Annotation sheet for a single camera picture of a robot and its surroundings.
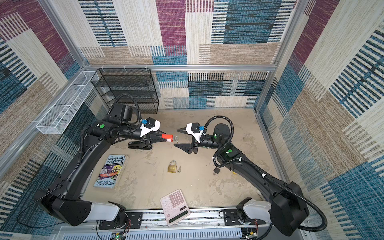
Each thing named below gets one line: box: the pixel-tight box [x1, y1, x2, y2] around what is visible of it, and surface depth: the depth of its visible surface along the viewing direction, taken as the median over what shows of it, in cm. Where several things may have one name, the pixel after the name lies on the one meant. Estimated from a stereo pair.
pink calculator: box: [160, 189, 191, 226], surface depth 77 cm
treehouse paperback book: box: [93, 154, 129, 189], surface depth 88 cm
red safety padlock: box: [161, 134, 174, 143], surface depth 64 cm
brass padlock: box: [167, 160, 177, 173], surface depth 92 cm
